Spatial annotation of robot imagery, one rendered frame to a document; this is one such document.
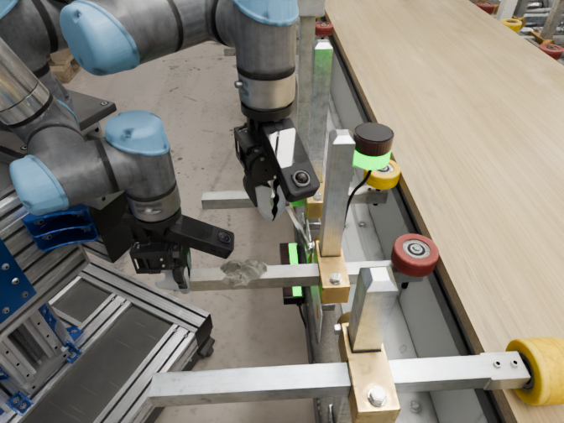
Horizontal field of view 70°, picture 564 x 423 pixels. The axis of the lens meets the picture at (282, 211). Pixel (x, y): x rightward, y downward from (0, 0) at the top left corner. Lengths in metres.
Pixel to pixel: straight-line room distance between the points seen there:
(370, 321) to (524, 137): 0.82
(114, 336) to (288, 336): 0.64
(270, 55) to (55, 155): 0.29
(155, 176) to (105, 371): 0.99
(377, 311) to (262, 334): 1.24
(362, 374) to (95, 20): 0.49
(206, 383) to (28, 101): 0.43
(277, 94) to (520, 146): 0.76
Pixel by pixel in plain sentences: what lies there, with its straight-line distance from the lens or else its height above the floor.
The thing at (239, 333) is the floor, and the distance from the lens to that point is 1.70.
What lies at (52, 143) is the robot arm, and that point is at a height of 1.16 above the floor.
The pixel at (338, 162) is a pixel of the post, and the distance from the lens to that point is 0.63.
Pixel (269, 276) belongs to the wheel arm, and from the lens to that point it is 0.75.
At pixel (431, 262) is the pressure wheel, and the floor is 0.91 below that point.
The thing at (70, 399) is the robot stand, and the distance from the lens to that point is 1.48.
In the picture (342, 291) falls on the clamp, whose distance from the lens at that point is 0.74.
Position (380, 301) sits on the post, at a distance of 0.46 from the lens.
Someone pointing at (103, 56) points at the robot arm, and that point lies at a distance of 0.48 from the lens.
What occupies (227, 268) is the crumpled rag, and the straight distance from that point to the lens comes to 0.75.
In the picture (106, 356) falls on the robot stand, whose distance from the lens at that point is 1.51.
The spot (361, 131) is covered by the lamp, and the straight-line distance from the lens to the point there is 0.63.
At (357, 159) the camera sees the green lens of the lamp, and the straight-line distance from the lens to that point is 0.63.
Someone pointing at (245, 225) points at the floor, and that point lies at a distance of 2.09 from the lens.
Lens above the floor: 1.44
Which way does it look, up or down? 42 degrees down
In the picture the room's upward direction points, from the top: straight up
